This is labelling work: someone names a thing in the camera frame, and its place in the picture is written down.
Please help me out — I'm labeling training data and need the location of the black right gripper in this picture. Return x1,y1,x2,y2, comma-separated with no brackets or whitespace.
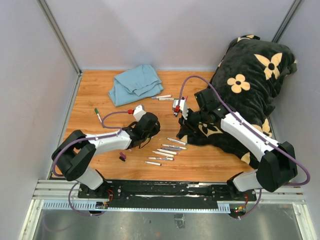
178,107,207,134

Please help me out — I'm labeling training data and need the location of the grey marker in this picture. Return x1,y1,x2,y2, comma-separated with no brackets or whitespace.
160,147,183,151

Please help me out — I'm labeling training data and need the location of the pink cap marker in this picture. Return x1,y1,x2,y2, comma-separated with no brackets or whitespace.
157,148,178,155

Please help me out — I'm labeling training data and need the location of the peach cap marker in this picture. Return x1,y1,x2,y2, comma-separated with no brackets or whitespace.
152,151,174,158

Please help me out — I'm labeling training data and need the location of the black marker without cap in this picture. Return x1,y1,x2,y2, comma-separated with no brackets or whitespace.
145,161,162,166

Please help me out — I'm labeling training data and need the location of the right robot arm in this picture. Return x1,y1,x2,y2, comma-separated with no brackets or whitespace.
172,88,298,200

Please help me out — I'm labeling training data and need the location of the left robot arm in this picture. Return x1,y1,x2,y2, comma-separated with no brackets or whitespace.
51,111,161,198

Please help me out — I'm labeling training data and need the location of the lilac cap marker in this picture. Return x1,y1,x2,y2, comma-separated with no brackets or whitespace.
151,94,172,100

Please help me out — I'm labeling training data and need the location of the light blue folded cloth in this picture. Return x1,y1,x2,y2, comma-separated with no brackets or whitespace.
108,64,164,107

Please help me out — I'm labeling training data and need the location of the dark green cap marker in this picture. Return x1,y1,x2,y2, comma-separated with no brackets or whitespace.
94,108,104,127

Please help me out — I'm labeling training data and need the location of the black floral plush blanket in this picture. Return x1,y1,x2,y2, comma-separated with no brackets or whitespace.
176,34,297,169

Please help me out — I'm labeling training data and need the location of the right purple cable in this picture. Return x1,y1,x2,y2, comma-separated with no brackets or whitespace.
177,76,311,221

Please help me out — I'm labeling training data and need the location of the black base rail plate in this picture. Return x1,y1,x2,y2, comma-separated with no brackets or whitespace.
77,180,257,210

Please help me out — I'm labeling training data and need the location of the aluminium frame rail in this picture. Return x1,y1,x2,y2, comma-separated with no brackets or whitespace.
32,179,80,200

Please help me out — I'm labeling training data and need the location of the left corner metal post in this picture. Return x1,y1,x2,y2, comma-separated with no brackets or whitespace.
36,0,83,76

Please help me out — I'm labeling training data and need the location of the corner metal post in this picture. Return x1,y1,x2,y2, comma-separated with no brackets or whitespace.
271,0,304,43
36,0,83,76

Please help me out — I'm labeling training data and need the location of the right corner metal post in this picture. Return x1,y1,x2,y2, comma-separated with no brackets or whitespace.
271,0,304,43

